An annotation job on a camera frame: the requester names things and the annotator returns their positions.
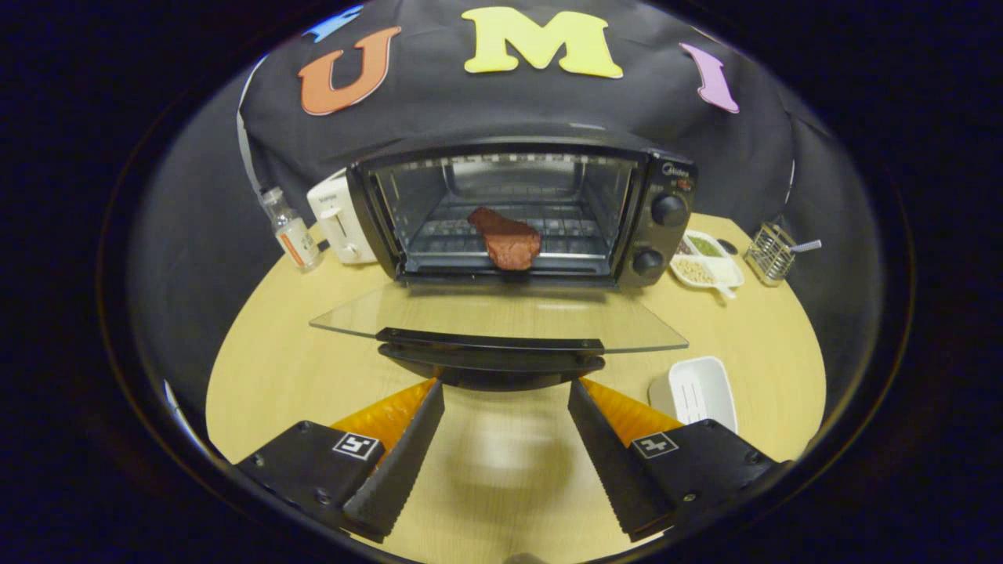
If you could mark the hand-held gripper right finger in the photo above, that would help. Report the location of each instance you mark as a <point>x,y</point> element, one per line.
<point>607,458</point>

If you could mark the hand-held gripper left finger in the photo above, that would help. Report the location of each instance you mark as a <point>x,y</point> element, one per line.
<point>403,462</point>

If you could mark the black toaster oven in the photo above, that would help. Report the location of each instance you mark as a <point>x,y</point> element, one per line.
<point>666,235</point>

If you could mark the reddish brown meat piece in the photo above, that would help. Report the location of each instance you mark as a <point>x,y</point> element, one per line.
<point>509,239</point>

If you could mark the white bread toaster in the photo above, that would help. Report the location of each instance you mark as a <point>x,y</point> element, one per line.
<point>333,215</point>

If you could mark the white plastic tray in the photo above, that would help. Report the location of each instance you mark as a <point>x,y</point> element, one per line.
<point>697,392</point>

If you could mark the white divided grain dish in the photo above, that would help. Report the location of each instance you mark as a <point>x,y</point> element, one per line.
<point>705,262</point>

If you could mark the small black round disc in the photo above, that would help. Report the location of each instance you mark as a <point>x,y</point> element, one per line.
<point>728,247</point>

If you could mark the clear bottle with orange label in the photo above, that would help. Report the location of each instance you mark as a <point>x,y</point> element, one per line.
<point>294,235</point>

